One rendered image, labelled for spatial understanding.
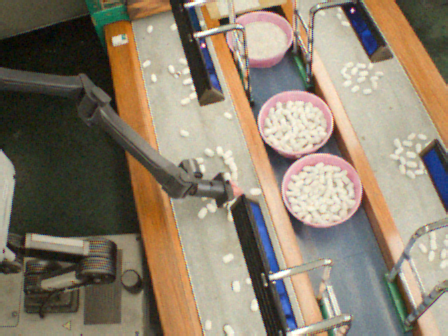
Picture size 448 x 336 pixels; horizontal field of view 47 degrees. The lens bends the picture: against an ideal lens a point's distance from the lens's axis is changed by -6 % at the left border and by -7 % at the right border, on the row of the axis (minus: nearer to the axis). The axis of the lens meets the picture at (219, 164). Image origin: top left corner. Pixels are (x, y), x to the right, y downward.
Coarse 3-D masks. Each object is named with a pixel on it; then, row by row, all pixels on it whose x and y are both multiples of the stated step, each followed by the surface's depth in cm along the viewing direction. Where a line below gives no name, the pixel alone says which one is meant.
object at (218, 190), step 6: (222, 174) 176; (210, 180) 172; (216, 180) 176; (222, 180) 175; (210, 186) 170; (216, 186) 172; (222, 186) 173; (210, 192) 170; (216, 192) 172; (222, 192) 173; (228, 192) 172; (216, 198) 174; (222, 198) 174; (228, 198) 171; (216, 204) 176; (222, 204) 173
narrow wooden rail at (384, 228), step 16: (288, 0) 223; (288, 16) 218; (304, 32) 213; (320, 64) 204; (320, 80) 200; (320, 96) 202; (336, 96) 196; (336, 112) 192; (336, 128) 192; (352, 128) 188; (352, 144) 185; (352, 160) 182; (368, 176) 179; (368, 192) 176; (368, 208) 177; (384, 208) 172; (384, 224) 169; (384, 240) 168; (400, 240) 166; (384, 256) 172; (400, 288) 162; (416, 288) 158; (432, 320) 152
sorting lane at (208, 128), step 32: (160, 32) 224; (160, 64) 215; (160, 96) 207; (224, 96) 204; (160, 128) 200; (192, 128) 198; (224, 128) 197; (224, 160) 190; (192, 224) 179; (224, 224) 178; (192, 256) 174; (224, 256) 173; (192, 288) 168; (224, 288) 167; (288, 288) 165; (224, 320) 162; (256, 320) 161
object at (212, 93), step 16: (176, 0) 183; (192, 0) 187; (176, 16) 182; (192, 16) 179; (192, 32) 172; (192, 48) 170; (208, 48) 174; (192, 64) 169; (208, 64) 168; (192, 80) 169; (208, 80) 161; (208, 96) 162
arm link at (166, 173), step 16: (96, 96) 164; (96, 112) 166; (112, 112) 168; (112, 128) 165; (128, 128) 167; (128, 144) 165; (144, 144) 166; (144, 160) 165; (160, 160) 165; (160, 176) 164; (176, 176) 163; (176, 192) 164
